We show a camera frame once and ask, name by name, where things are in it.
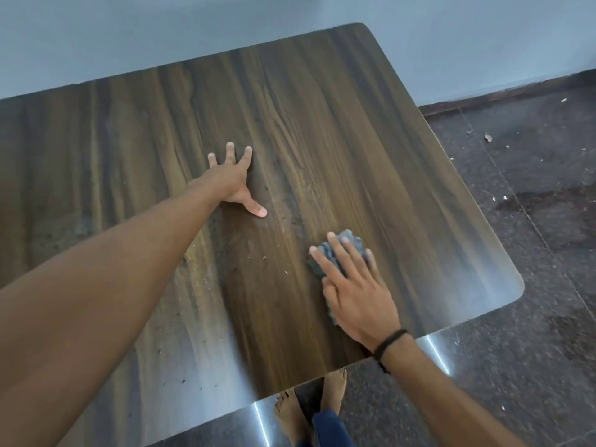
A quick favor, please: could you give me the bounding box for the person's right forearm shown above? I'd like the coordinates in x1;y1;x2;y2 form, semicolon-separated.
375;331;528;447

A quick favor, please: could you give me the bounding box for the person's left forearm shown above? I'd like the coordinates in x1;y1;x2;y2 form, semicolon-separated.
0;174;230;447

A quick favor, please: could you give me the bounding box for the person's right foot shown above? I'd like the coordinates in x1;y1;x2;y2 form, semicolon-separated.
318;368;349;416

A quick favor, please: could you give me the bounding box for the grey cleaning cloth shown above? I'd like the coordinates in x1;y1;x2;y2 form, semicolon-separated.
306;229;378;327

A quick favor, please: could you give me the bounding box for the black wristband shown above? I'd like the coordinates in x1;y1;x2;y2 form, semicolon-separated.
372;328;411;374

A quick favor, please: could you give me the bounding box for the person's foot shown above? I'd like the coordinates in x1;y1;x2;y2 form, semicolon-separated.
318;368;349;416
274;388;312;447

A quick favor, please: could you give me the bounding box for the blue jeans leg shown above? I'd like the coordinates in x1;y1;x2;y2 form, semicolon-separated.
310;409;357;447

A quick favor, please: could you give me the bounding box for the brown wooden table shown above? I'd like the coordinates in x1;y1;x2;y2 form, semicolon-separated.
0;22;526;447

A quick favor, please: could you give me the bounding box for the person's left foot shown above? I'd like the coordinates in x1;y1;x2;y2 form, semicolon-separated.
274;388;312;447

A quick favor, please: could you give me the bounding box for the person's right hand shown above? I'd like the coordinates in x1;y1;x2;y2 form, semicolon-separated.
309;232;409;353

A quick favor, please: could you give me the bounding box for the person's left hand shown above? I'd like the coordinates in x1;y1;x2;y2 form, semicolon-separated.
205;142;268;218

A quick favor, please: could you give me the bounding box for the dark brown skirting board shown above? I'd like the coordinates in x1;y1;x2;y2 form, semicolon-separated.
418;69;596;119

